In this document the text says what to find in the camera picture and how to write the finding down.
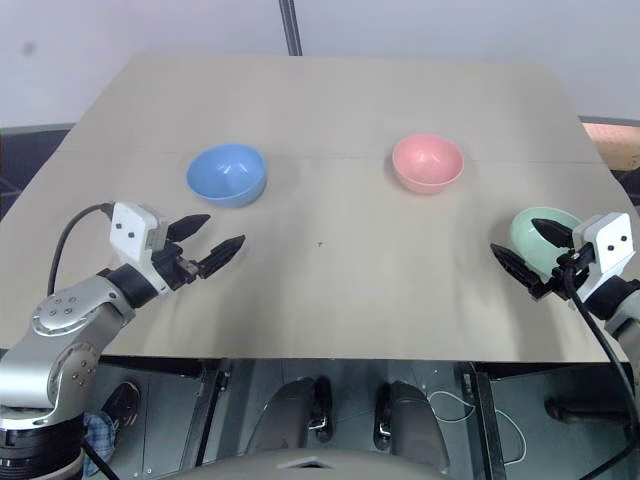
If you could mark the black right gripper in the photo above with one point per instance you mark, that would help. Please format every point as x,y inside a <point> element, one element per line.
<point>562,280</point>

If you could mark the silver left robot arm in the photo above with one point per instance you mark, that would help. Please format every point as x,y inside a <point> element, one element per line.
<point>65,310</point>

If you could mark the green bowl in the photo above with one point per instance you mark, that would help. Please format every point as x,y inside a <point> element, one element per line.
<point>527,235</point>

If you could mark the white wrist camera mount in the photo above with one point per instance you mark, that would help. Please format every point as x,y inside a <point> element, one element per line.
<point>612,240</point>
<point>131,225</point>

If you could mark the pink bowl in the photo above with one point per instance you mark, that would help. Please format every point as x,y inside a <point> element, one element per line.
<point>427,162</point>

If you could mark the blue checkered cloth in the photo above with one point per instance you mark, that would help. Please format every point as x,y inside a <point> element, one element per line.
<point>100,440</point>

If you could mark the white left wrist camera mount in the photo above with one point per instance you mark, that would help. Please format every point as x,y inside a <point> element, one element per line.
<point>131,225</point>

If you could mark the dark rounded robot leg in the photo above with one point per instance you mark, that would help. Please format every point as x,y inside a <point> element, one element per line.
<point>410,420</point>
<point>287,415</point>

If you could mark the blue bowl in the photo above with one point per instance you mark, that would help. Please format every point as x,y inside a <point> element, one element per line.
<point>225,175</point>

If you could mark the light wooden board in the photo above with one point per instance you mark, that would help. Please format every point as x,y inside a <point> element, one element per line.
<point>617,145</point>

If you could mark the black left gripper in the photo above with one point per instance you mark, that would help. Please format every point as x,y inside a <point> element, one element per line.
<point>175,267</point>

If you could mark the grey robot torso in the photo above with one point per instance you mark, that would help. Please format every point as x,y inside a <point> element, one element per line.
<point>310,465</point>

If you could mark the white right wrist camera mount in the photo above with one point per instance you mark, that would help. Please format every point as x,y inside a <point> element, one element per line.
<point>612,240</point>

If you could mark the black shoe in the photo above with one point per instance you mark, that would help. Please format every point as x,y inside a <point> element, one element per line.
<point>121,405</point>

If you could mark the dark metal table leg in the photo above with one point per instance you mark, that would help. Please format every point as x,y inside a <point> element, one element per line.
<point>212,405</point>
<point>485,420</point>

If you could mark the dark vertical pole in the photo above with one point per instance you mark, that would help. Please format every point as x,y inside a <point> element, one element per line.
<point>291,25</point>

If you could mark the black cylindrical bar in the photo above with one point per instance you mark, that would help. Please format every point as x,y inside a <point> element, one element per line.
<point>590,407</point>

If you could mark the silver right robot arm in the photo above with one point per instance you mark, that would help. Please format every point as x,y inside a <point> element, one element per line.
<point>620,315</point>

